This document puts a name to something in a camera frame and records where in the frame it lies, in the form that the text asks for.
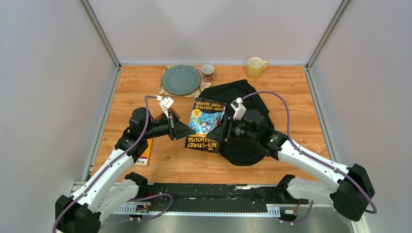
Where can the black fabric student bag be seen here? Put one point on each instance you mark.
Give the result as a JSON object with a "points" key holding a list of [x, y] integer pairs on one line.
{"points": [[238, 153]]}

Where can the teal ceramic plate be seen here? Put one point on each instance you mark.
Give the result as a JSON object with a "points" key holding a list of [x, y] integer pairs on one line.
{"points": [[181, 80]]}

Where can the aluminium frame post left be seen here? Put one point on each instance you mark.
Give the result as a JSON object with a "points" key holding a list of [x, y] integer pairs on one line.
{"points": [[100, 32]]}

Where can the black yellow storey treehouse book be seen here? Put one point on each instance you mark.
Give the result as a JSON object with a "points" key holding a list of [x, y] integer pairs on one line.
{"points": [[205, 117]]}

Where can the brown patterned mug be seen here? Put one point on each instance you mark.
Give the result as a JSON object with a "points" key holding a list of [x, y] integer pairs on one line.
{"points": [[207, 73]]}

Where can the floral serving tray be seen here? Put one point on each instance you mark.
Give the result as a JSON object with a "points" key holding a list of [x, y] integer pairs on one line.
{"points": [[194, 94]]}

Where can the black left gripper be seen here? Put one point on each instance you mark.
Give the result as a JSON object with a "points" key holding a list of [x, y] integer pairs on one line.
{"points": [[177, 129]]}

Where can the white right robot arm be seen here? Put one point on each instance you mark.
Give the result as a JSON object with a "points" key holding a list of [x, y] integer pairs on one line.
{"points": [[347, 188]]}

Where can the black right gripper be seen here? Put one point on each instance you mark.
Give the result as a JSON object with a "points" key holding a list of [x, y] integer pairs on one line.
{"points": [[222, 133]]}

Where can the aluminium frame post right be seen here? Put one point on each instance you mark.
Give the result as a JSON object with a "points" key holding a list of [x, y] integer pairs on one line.
{"points": [[327, 33]]}

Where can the aluminium frame post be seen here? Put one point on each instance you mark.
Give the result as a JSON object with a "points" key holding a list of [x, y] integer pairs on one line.
{"points": [[100, 32], [327, 33]]}

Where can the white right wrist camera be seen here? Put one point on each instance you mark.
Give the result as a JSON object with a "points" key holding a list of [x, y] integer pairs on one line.
{"points": [[239, 108]]}

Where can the yellow ceramic mug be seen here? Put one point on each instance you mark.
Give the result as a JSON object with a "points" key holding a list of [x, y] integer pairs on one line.
{"points": [[255, 66]]}

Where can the orange paperback book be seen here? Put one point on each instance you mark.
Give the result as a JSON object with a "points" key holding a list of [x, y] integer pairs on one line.
{"points": [[143, 160]]}

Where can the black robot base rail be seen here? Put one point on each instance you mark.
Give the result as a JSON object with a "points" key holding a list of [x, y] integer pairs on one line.
{"points": [[211, 198]]}

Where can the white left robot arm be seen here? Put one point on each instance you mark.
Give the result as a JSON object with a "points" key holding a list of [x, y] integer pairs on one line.
{"points": [[87, 208]]}

